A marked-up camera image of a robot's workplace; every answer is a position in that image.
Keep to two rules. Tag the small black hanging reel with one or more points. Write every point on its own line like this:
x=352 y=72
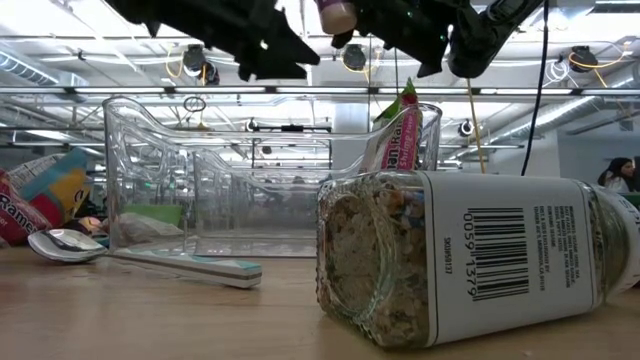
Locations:
x=250 y=125
x=465 y=128

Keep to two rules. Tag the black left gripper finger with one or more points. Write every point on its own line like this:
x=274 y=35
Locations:
x=270 y=67
x=285 y=45

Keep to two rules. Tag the white label seasoning jar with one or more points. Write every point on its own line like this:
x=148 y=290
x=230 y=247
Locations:
x=500 y=250

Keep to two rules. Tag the clear plastic organizer bin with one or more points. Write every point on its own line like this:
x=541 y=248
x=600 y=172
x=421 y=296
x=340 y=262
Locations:
x=225 y=200

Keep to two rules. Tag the silver ventilation duct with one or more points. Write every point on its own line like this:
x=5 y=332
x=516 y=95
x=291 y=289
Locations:
x=555 y=116

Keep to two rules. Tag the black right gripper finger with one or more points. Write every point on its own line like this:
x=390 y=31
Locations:
x=352 y=37
x=365 y=10

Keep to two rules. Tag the green shrimp ramen packet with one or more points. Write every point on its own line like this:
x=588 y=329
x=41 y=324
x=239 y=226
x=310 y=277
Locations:
x=402 y=140

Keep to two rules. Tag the blue ramen packet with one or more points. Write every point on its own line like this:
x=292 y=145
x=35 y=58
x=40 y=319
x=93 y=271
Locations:
x=60 y=185

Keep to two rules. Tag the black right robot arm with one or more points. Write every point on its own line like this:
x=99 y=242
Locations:
x=475 y=50

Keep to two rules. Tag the person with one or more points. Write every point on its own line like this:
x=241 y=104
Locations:
x=620 y=175

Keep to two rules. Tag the long horizontal light rail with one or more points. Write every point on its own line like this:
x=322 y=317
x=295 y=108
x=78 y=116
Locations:
x=125 y=91

